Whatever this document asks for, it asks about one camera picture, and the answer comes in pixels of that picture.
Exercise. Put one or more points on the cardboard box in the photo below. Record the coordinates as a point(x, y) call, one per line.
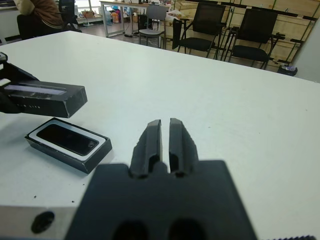
point(87, 13)

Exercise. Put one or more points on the black mesh visitor chair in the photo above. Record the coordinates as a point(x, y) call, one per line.
point(252, 51)
point(200, 42)

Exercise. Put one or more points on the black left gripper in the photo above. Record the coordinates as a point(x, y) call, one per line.
point(3, 75)

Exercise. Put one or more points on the seated person in brown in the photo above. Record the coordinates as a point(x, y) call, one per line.
point(27, 27)

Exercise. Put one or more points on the black computer tower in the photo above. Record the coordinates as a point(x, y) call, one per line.
point(142, 22)

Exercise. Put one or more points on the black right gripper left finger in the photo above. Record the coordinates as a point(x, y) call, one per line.
point(147, 147)

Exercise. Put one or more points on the wooden crate wall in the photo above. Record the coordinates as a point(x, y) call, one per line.
point(295, 30)

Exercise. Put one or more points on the black bag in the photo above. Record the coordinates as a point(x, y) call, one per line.
point(287, 70)

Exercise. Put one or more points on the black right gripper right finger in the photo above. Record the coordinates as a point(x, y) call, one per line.
point(181, 147)

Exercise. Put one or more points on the black power strip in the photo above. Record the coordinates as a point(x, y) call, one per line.
point(130, 35)

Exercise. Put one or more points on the grey plastic chair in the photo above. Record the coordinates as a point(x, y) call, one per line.
point(155, 22)

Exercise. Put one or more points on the black box base white insert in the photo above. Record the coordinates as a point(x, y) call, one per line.
point(62, 158)

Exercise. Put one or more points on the person in brown jacket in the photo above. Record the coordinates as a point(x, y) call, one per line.
point(42, 12)

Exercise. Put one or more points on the black box lid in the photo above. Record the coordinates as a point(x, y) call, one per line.
point(50, 102)

